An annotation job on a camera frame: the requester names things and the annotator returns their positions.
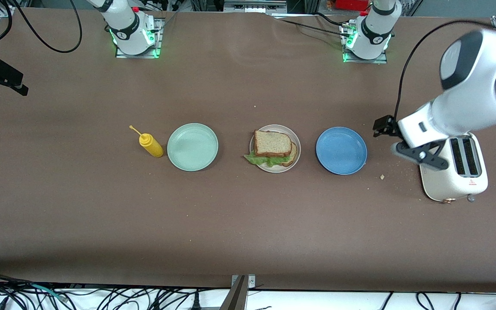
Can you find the light-crust bread slice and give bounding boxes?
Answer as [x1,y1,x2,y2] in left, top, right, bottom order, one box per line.
[270,142,298,168]

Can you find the dark-crust bread slice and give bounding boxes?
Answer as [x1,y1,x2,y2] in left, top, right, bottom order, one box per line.
[254,130,293,158]

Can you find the green lettuce leaf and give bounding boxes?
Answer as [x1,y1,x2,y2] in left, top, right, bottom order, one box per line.
[244,149,291,168]

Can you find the yellow mustard squeeze bottle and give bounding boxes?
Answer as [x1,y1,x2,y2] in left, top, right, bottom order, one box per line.
[129,125,164,158]

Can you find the blue plate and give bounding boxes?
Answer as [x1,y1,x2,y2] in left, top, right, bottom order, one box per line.
[316,127,368,175]

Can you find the beige plate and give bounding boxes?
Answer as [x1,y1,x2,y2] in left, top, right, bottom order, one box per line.
[249,124,301,174]

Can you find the pale green plate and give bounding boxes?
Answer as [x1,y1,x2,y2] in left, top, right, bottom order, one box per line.
[167,123,219,172]

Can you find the white toaster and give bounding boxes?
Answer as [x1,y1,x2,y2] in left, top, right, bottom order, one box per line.
[418,133,489,204]

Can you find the red box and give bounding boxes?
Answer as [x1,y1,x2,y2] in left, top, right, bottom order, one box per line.
[336,0,371,11]

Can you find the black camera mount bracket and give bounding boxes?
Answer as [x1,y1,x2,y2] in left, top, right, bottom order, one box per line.
[391,139,451,171]

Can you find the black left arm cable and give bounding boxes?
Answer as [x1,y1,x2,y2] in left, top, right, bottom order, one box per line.
[394,19,496,123]

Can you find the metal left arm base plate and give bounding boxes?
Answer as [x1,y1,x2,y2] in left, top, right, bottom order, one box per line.
[342,24,388,64]

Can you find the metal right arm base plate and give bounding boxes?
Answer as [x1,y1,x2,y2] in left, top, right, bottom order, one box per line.
[115,18,163,59]

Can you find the silver metal frame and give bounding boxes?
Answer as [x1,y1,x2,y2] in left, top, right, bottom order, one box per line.
[222,0,289,14]

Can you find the teal cable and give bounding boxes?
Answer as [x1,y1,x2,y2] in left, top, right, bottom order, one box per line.
[26,282,65,301]

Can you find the grey metal table bracket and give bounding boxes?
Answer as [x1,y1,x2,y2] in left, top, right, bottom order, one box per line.
[220,274,257,310]

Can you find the tangled black floor cables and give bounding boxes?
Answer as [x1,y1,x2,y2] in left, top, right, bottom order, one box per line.
[0,273,188,310]

